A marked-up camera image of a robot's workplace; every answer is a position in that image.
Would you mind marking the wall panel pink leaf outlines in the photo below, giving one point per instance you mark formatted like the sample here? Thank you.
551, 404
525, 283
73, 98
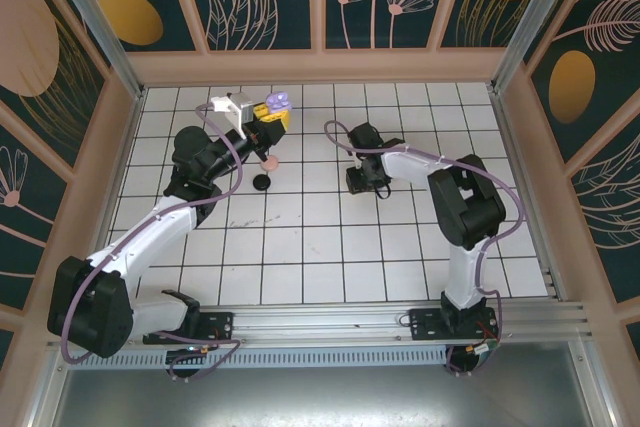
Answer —
610, 217

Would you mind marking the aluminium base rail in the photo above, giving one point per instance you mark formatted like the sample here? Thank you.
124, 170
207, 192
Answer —
325, 319

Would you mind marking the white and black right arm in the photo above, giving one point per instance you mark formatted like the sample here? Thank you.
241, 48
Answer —
420, 164

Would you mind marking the aluminium side rail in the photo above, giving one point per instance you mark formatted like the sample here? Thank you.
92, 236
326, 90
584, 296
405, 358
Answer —
552, 282

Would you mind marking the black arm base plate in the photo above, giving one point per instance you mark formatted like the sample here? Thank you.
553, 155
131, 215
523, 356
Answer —
425, 324
220, 324

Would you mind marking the wall panel small gold oval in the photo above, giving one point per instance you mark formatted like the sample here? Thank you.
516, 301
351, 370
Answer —
175, 22

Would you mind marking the green circuit board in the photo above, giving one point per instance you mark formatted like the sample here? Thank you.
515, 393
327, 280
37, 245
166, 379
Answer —
482, 349

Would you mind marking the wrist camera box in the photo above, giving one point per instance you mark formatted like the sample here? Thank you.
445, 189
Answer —
240, 107
356, 163

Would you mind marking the grey metal sheet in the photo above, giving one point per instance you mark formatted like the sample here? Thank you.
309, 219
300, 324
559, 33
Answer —
320, 397

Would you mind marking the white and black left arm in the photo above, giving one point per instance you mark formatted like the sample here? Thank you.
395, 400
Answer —
145, 237

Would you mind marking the aluminium frame post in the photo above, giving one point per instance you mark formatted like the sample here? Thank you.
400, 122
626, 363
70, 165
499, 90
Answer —
100, 27
45, 392
535, 22
592, 382

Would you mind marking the black earbud charging case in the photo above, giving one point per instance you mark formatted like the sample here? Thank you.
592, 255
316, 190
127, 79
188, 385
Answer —
262, 182

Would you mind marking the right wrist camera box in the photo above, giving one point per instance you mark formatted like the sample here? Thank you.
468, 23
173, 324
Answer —
356, 163

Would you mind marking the pink earbud charging case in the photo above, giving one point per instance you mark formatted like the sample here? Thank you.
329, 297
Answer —
271, 164

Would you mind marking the wall panel orange circle leaves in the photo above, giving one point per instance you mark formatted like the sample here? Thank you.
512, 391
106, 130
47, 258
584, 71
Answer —
295, 7

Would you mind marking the wall panel single flower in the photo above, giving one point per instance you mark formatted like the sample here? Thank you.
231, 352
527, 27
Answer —
30, 227

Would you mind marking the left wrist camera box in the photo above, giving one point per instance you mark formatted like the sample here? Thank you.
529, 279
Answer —
240, 107

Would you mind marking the wall panel large pink oval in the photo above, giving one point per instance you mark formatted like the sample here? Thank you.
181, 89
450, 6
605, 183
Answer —
30, 37

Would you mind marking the wall panel gold oval feather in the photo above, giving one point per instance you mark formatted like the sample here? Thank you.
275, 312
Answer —
615, 72

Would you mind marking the purple earbud charging case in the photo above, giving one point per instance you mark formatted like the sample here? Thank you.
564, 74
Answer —
277, 101

